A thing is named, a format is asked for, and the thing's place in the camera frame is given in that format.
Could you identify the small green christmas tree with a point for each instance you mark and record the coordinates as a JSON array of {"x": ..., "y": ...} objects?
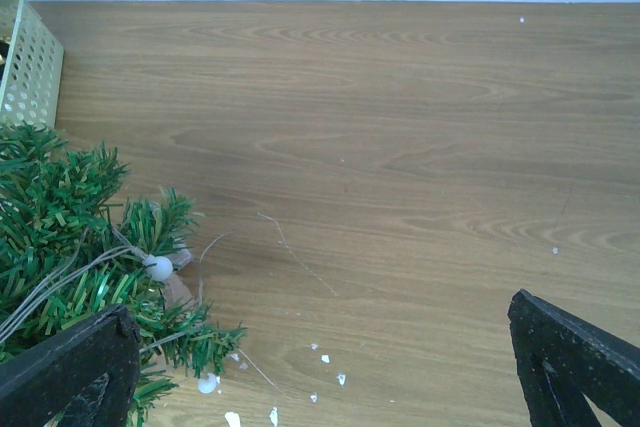
[{"x": 56, "y": 201}]

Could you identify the white ball string lights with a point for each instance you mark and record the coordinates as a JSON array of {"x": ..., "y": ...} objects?
[{"x": 158, "y": 268}]

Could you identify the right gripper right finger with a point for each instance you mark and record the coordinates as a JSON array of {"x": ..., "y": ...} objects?
[{"x": 565, "y": 364}]

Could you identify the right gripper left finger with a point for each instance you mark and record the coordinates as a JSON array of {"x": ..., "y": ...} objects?
[{"x": 85, "y": 375}]

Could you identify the pale green perforated basket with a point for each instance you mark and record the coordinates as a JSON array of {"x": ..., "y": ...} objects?
[{"x": 31, "y": 66}]

